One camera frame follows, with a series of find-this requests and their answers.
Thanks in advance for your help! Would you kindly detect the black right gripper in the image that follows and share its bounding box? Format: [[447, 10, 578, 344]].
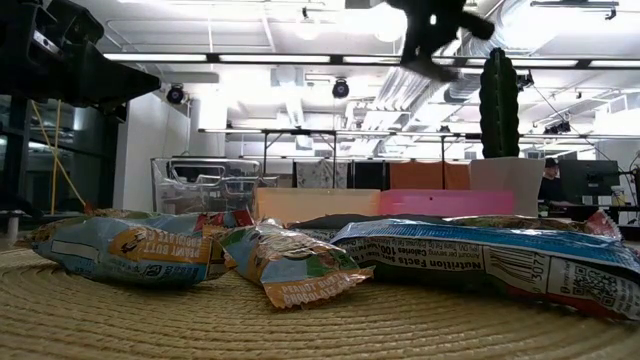
[[387, 0, 496, 84]]

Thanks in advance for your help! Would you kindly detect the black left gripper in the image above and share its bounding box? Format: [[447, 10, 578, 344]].
[[0, 0, 162, 107]]

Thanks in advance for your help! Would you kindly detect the peanut butter chocolate granola bar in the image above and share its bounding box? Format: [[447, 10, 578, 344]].
[[218, 218, 375, 310], [14, 208, 255, 290]]

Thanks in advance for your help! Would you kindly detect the light blue granola bar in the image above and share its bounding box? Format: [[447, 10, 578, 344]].
[[330, 218, 640, 322]]

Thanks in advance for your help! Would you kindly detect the green cactus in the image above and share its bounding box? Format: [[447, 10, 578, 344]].
[[478, 47, 521, 160]]

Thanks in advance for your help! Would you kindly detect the black beam with light strips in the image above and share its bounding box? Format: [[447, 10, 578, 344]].
[[99, 51, 640, 70]]

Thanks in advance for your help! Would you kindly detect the orange partition panel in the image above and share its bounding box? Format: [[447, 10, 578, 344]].
[[389, 160, 471, 191]]

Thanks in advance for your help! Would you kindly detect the black partition panel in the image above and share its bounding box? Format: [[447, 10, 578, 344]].
[[352, 160, 390, 191]]

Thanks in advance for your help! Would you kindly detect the clear plastic bin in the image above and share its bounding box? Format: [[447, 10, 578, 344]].
[[151, 156, 280, 217]]

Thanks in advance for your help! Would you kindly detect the pink plastic bin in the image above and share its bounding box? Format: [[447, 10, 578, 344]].
[[378, 189, 516, 220]]

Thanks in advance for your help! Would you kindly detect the white patterned cloth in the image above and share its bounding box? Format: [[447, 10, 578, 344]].
[[294, 159, 350, 190]]

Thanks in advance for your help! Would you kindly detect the person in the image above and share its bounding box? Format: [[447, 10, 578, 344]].
[[537, 157, 570, 207]]

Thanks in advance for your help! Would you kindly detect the orange plastic bin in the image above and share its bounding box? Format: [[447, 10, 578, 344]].
[[254, 188, 382, 227]]

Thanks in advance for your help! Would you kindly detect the black computer monitor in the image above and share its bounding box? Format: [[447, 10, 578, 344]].
[[558, 159, 620, 200]]

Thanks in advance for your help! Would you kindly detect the round woven straw placemat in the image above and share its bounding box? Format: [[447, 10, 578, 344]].
[[0, 247, 640, 360]]

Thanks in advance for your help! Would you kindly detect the yellow power cable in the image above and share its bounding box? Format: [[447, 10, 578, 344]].
[[29, 99, 90, 214]]

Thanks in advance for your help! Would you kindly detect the distant black metal frame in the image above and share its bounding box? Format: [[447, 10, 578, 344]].
[[198, 128, 482, 191]]

